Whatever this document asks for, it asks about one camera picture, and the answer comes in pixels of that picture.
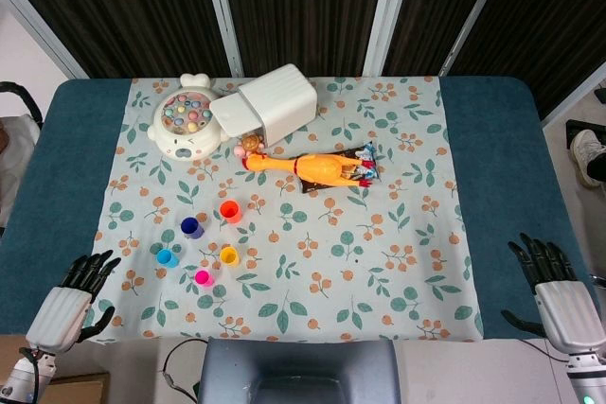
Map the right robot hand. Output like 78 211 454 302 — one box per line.
500 232 606 356

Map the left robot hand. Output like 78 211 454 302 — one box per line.
26 249 123 354

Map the dark blue plastic cup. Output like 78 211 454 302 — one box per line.
180 217 205 239

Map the teal table cover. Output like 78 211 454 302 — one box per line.
0 75 597 340

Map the white cloth bag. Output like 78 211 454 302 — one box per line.
0 114 42 235

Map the black trouser leg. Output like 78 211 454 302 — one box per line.
586 150 606 178

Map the white sneaker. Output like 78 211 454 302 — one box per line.
569 129 606 188

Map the orange plastic cup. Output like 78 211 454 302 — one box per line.
219 200 242 224

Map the white seal fishing game toy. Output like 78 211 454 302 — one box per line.
147 72 227 161

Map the floral tablecloth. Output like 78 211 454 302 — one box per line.
70 75 485 343

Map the dark snack packet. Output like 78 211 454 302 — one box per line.
300 140 383 195

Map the yellow rubber chicken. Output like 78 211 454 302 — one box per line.
241 150 375 195

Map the white lidded trash bin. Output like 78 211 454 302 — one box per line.
209 62 318 147

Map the dark folding partition screen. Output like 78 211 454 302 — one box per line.
0 0 606 121

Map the black cable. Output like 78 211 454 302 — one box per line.
162 338 209 400

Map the black chair frame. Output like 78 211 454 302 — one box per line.
0 81 44 129

